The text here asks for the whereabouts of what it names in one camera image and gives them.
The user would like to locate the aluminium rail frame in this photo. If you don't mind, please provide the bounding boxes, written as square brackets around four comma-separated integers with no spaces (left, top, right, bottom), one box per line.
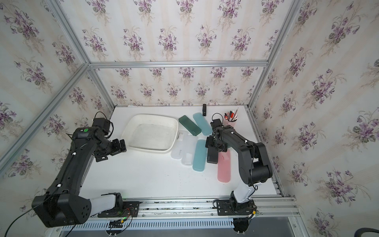
[45,197,309,237]

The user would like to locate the pink pencil case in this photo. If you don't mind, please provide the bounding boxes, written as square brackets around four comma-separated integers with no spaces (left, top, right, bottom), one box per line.
[217,150,231,183]

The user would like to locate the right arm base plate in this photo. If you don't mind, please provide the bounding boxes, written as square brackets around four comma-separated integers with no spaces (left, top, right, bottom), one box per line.
[212,199,257,216]

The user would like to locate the dark green pencil case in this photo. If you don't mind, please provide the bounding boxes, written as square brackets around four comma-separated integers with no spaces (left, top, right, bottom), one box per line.
[178,115,201,136]

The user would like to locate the teal pencil case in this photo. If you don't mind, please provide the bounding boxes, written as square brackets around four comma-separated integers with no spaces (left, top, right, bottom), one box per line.
[192,139,207,172]

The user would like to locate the black pencil case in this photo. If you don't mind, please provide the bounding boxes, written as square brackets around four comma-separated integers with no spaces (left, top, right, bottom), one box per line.
[207,147,219,164]

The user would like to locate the clear frosted pencil case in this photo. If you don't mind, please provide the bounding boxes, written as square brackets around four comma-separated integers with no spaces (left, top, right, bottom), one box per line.
[181,135,198,166]
[171,130,189,160]

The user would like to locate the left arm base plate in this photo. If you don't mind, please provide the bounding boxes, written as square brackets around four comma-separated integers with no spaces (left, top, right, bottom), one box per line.
[97,201,140,218]

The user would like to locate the light blue pencil case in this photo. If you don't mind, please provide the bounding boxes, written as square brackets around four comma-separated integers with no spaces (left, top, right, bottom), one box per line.
[192,113,213,136]

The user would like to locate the white plastic storage box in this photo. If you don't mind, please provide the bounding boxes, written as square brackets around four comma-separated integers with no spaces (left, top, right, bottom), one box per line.
[121,114,179,154]

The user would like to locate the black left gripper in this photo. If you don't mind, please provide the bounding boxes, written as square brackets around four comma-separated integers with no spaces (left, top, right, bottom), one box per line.
[94,137,127,162]

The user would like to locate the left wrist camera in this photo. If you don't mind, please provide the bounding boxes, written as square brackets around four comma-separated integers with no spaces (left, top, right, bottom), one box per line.
[92,118,111,135]

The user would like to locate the pink pen cup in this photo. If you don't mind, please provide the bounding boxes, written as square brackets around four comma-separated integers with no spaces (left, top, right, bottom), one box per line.
[223,116,236,127]

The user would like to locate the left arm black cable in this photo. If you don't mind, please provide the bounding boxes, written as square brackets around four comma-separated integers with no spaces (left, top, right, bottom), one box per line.
[4,195,51,237]

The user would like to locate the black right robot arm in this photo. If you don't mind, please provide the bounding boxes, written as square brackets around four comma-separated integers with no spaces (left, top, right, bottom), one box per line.
[205,119,273,204]

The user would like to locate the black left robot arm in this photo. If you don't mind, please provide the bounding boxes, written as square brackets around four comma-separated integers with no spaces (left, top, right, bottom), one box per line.
[32,126,127,228]

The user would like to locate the small black device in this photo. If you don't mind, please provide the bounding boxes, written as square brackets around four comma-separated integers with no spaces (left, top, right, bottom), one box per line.
[202,104,207,117]

